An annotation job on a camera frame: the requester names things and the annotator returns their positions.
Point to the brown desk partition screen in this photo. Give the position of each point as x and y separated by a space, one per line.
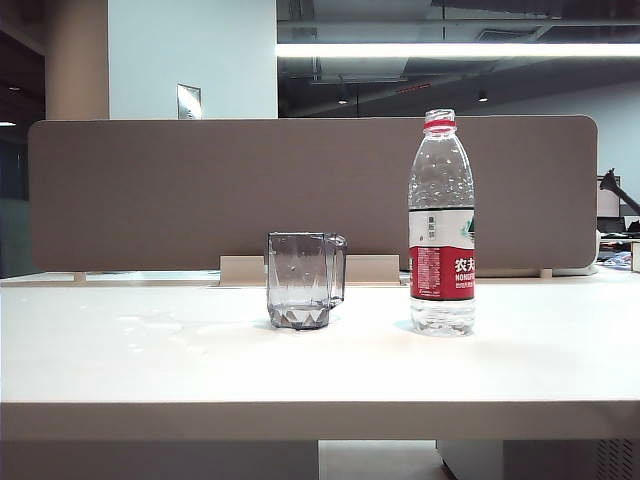
200 190

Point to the red label mineral water bottle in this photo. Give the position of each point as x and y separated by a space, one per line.
442 270

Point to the clear grey faceted plastic mug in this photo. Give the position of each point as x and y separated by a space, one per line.
300 280

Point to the beige partition bracket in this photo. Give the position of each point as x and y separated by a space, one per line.
79 276
546 273

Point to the silver wall plaque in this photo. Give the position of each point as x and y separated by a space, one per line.
188 102

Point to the light wooden box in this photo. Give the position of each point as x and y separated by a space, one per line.
636 256

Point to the long white ceiling light strip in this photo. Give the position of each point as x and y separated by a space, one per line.
450 49

